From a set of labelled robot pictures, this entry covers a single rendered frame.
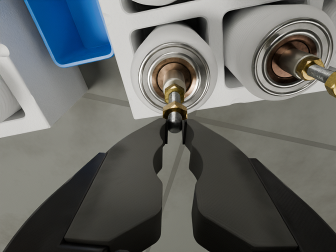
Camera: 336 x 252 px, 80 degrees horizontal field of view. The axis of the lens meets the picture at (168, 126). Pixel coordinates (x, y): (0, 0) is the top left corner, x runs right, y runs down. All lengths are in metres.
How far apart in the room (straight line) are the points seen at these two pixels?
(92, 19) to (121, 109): 0.21
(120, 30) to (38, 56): 0.17
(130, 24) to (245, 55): 0.14
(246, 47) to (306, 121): 0.43
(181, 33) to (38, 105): 0.25
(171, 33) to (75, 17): 0.31
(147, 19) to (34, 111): 0.23
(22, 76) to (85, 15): 0.19
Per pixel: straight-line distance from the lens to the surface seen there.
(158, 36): 0.22
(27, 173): 0.78
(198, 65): 0.22
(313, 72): 0.20
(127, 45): 0.29
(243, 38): 0.24
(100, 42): 0.49
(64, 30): 0.45
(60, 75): 0.45
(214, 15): 0.29
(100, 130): 0.58
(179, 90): 0.17
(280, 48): 0.24
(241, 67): 0.23
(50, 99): 0.40
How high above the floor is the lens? 0.46
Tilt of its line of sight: 59 degrees down
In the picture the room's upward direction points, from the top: 178 degrees counter-clockwise
